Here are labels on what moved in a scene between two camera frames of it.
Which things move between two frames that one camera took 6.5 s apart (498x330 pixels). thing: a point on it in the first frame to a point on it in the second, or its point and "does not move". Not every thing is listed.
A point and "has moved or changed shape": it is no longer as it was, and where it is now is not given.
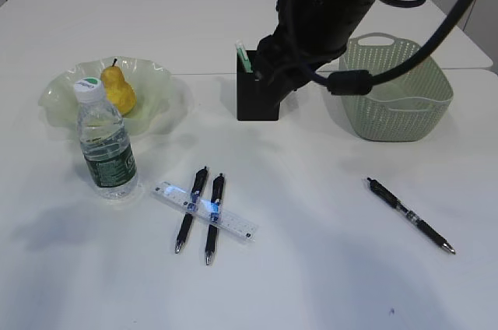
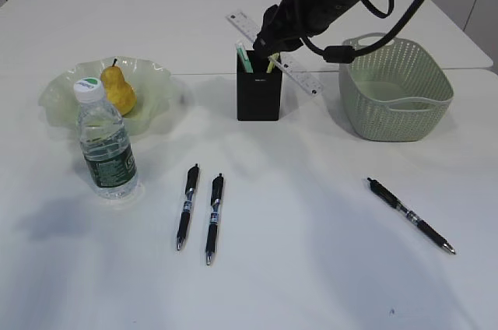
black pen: (422, 222) does not move
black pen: (200, 181) has moved or changed shape
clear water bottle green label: (104, 142) does not move
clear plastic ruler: (206, 210) to (285, 63)
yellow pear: (120, 93) does not move
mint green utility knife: (244, 57) does not move
